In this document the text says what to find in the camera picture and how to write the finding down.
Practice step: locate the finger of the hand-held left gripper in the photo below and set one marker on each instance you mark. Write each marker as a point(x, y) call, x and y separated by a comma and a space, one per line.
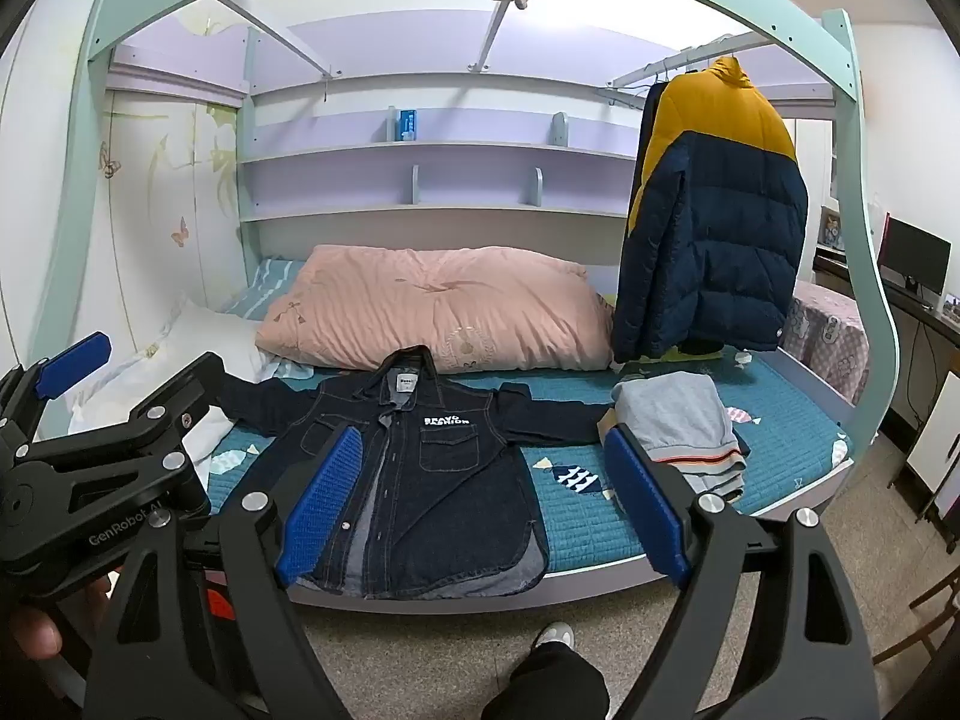
point(75, 365)
point(180, 390)

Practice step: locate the blue striped pillow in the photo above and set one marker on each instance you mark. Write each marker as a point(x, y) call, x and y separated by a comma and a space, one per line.
point(262, 285)

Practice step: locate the white metal clothes rail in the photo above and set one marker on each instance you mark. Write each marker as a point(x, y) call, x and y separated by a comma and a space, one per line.
point(645, 73)

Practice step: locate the mint green bunk bed frame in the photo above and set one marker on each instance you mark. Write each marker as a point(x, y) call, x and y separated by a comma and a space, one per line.
point(855, 165)

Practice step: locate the pink patterned cloth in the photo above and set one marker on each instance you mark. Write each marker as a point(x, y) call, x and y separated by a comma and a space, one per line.
point(825, 330)

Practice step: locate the white board panel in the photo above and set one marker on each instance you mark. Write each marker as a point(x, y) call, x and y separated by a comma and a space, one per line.
point(934, 435)

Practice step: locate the black computer monitor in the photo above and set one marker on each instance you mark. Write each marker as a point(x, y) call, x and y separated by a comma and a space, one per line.
point(915, 251)

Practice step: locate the pink quilt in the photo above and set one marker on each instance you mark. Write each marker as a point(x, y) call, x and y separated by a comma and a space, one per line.
point(450, 300)

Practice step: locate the person's left hand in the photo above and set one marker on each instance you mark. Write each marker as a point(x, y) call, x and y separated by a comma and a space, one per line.
point(34, 634)

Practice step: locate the dark denim jacket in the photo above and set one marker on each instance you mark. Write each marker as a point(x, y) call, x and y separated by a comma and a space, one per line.
point(450, 465)

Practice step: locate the small blue box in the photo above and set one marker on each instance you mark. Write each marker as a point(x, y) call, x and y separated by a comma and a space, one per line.
point(407, 125)

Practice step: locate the wooden chair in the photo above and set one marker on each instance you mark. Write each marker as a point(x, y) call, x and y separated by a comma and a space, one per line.
point(930, 600)

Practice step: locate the teal quilted bed mat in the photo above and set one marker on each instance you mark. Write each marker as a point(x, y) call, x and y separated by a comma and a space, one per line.
point(780, 420)

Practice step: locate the white wardrobe with butterfly decals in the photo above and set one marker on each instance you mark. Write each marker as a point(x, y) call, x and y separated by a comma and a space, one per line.
point(187, 187)

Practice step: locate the yellow-green flat item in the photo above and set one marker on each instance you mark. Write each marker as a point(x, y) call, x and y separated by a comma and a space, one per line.
point(679, 352)

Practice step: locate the person's white shoe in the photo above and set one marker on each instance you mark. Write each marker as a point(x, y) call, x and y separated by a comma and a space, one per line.
point(555, 634)

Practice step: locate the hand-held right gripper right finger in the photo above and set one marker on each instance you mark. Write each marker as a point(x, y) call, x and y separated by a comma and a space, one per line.
point(645, 510)

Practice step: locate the dark desk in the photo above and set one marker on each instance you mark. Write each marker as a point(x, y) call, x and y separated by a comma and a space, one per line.
point(937, 319)

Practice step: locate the small picture frame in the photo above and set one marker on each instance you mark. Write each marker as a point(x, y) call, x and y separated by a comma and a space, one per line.
point(831, 229)

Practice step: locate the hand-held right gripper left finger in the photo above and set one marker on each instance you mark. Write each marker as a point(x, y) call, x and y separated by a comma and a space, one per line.
point(322, 502)

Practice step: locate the navy and yellow puffer jacket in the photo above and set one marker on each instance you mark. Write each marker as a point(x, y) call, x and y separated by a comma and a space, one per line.
point(720, 240)

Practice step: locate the lilac wall shelf unit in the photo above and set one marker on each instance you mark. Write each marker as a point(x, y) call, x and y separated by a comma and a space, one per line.
point(375, 165)

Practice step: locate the folded grey garment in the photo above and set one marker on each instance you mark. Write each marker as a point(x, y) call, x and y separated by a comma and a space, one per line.
point(675, 405)

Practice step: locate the white pillow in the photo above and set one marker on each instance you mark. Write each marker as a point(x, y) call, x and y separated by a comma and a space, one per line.
point(187, 337)

